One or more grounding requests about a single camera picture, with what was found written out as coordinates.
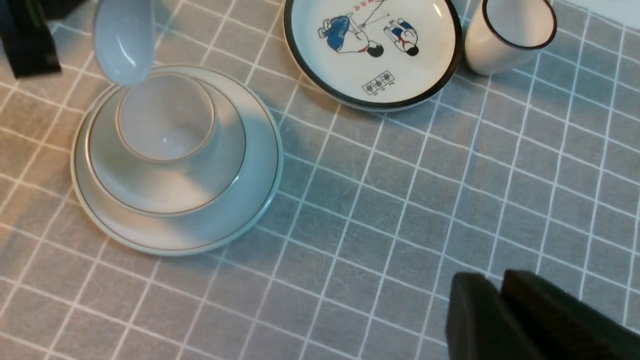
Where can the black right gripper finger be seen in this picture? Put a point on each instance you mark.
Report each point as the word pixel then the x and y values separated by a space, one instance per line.
pixel 563 327
pixel 481 326
pixel 26 37

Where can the illustrated plate black rim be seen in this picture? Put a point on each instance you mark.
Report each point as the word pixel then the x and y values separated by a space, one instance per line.
pixel 375 55

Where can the white bowl brown rim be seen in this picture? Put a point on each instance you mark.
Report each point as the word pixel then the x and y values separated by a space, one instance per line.
pixel 171 189

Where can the white ceramic spoon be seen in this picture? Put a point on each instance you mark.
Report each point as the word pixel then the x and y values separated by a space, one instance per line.
pixel 123 35

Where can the grey checked tablecloth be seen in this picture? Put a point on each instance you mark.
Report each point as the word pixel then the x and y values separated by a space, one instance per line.
pixel 536 168

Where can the pale green plate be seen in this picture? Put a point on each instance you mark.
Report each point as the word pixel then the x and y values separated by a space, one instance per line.
pixel 210 227

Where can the pale green cup brown rim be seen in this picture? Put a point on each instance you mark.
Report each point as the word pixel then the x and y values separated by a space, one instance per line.
pixel 167 118

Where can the white cup black rim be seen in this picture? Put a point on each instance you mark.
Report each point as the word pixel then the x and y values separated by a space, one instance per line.
pixel 504 34

